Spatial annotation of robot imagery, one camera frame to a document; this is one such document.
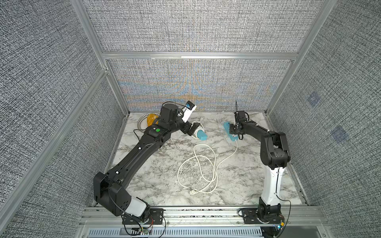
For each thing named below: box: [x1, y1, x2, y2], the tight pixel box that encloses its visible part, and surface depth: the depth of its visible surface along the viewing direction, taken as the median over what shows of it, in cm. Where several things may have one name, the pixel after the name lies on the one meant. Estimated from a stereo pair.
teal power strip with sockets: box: [196, 129, 208, 141], surface depth 102 cm
